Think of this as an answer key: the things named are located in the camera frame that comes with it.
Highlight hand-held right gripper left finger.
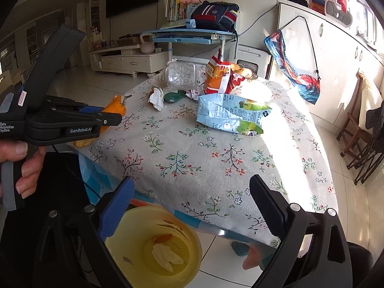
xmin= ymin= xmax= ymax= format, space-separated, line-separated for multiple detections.
xmin=32 ymin=176 xmax=135 ymax=288

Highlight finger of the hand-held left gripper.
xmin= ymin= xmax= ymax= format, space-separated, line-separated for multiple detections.
xmin=45 ymin=95 xmax=104 ymax=116
xmin=27 ymin=112 xmax=123 ymax=146

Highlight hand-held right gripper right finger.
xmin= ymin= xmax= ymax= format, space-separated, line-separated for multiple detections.
xmin=250 ymin=174 xmax=353 ymax=288

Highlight orange fruit peel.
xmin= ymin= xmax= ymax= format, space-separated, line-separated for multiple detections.
xmin=73 ymin=95 xmax=126 ymax=148

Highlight yellow plastic bin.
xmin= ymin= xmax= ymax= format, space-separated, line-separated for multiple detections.
xmin=103 ymin=205 xmax=203 ymax=288

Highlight green knitted cloth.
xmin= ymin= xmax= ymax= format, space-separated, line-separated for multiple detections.
xmin=163 ymin=91 xmax=186 ymax=104

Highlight orange red snack bag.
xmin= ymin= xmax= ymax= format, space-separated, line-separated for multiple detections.
xmin=203 ymin=56 xmax=240 ymax=95

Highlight person's left hand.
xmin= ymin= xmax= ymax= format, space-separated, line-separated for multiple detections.
xmin=0 ymin=140 xmax=47 ymax=200

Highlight blue patterned undercloth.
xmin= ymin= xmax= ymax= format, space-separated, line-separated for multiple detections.
xmin=78 ymin=152 xmax=281 ymax=248

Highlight white TV cabinet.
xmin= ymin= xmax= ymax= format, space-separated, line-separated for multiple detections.
xmin=88 ymin=43 xmax=170 ymax=77

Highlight large crumpled white paper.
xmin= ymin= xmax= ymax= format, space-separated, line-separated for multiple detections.
xmin=148 ymin=87 xmax=165 ymax=110

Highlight white paper scrap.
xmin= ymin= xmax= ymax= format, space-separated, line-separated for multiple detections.
xmin=151 ymin=243 xmax=185 ymax=273

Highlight white display shelf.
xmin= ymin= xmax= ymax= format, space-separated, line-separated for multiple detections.
xmin=76 ymin=0 xmax=102 ymax=66

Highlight brown tray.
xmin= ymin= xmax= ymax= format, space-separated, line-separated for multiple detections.
xmin=116 ymin=36 xmax=142 ymax=47

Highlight pink kettlebell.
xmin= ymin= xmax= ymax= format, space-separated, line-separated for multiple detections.
xmin=139 ymin=33 xmax=156 ymax=54

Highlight clear plastic bottle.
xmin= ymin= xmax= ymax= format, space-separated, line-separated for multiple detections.
xmin=163 ymin=61 xmax=205 ymax=91

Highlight light blue snack bag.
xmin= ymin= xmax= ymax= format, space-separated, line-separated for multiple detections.
xmin=196 ymin=93 xmax=272 ymax=136

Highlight white red printed wrapper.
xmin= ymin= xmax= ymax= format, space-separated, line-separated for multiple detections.
xmin=185 ymin=88 xmax=206 ymax=100

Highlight black folding chair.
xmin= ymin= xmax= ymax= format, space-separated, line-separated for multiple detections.
xmin=346 ymin=99 xmax=384 ymax=186

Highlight wooden chair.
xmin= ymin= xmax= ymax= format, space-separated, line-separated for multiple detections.
xmin=336 ymin=72 xmax=384 ymax=168

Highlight blue study desk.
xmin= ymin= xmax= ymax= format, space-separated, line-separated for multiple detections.
xmin=141 ymin=21 xmax=240 ymax=66

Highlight row of books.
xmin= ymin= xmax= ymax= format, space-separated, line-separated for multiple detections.
xmin=164 ymin=0 xmax=200 ymax=22

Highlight colourful printed hanging bag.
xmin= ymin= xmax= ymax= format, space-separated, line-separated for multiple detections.
xmin=264 ymin=15 xmax=321 ymax=105

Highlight dark blue red backpack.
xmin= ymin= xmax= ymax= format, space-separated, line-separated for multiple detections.
xmin=190 ymin=1 xmax=240 ymax=33

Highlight white portable radio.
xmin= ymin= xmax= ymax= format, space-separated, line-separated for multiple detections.
xmin=324 ymin=0 xmax=353 ymax=26

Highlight black cable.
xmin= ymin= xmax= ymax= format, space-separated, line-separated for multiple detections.
xmin=52 ymin=145 xmax=101 ymax=200

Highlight white wall cabinets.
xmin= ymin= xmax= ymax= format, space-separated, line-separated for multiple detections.
xmin=277 ymin=0 xmax=384 ymax=126

